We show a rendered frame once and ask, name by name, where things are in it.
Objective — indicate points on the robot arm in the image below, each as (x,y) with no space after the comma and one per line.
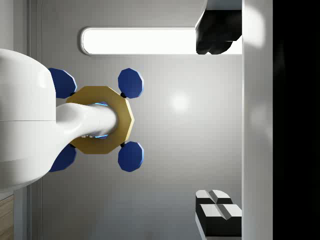
(27,120)

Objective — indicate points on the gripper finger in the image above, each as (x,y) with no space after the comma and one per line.
(217,30)
(220,222)

